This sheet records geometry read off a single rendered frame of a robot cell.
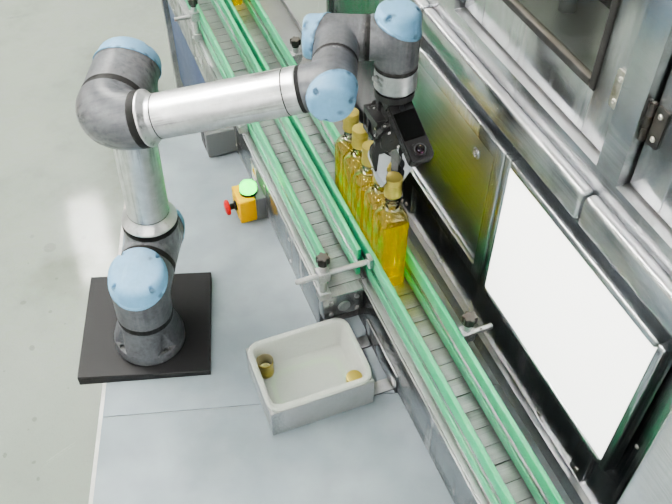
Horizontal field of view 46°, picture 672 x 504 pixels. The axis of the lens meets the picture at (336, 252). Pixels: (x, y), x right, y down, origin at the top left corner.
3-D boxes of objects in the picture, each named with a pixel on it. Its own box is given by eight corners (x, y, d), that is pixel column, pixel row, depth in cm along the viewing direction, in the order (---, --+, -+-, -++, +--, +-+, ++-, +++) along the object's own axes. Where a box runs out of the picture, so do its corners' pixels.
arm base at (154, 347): (107, 362, 171) (99, 335, 164) (124, 307, 181) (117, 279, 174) (177, 368, 171) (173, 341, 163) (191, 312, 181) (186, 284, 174)
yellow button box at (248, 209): (267, 218, 204) (265, 197, 198) (239, 225, 202) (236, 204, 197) (259, 200, 208) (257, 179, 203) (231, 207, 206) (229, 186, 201)
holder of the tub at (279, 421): (397, 393, 169) (399, 372, 163) (273, 435, 162) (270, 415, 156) (366, 332, 180) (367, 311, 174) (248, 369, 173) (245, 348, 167)
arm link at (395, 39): (371, -7, 130) (423, -5, 130) (369, 52, 139) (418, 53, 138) (370, 19, 125) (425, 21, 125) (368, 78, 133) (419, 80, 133)
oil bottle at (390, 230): (404, 283, 172) (411, 212, 156) (380, 291, 171) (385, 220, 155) (393, 265, 176) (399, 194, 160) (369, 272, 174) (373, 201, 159)
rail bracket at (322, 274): (373, 287, 171) (375, 247, 162) (298, 309, 167) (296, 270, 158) (367, 277, 173) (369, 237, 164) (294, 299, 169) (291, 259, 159)
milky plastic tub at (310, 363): (374, 401, 167) (376, 377, 161) (272, 435, 162) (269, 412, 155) (344, 338, 178) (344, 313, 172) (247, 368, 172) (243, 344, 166)
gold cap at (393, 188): (405, 197, 154) (406, 180, 151) (388, 202, 153) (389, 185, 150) (397, 185, 156) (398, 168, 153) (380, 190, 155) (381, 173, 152)
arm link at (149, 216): (122, 284, 172) (70, 74, 132) (137, 234, 182) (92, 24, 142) (178, 288, 172) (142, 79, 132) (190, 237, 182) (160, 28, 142)
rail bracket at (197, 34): (204, 41, 236) (198, 0, 226) (179, 47, 234) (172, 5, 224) (200, 34, 238) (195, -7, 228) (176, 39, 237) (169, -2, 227)
